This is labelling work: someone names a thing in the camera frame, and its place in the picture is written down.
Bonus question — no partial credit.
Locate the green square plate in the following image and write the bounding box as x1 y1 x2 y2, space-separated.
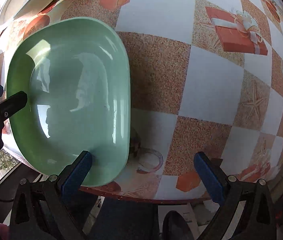
6 17 131 187

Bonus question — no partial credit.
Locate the patterned tablecloth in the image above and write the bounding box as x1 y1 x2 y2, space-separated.
0 0 283 201

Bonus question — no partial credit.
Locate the white paper bowl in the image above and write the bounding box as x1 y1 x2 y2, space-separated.
0 0 72 32

